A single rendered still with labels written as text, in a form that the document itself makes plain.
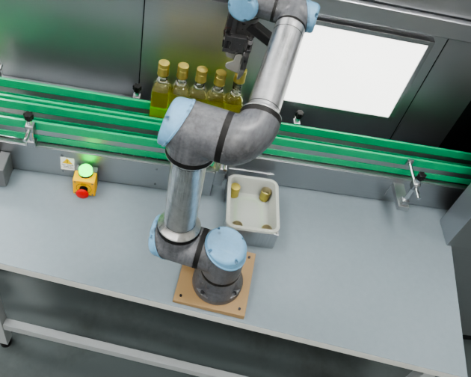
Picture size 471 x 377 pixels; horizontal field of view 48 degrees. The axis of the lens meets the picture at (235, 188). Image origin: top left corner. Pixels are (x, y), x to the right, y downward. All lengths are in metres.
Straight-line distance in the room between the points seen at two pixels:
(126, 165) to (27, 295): 0.93
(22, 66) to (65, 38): 0.21
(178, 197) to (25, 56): 0.88
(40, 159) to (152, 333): 0.95
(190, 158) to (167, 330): 1.34
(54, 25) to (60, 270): 0.77
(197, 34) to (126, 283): 0.79
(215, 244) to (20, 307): 1.23
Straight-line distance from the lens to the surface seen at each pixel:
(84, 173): 1.74
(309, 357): 2.48
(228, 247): 1.43
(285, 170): 1.88
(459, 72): 1.98
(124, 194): 1.81
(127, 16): 1.77
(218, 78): 1.66
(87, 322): 2.40
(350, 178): 1.93
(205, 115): 1.13
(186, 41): 1.75
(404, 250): 1.96
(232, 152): 1.12
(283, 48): 1.27
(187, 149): 1.15
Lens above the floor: 2.17
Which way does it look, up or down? 49 degrees down
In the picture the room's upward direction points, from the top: 17 degrees clockwise
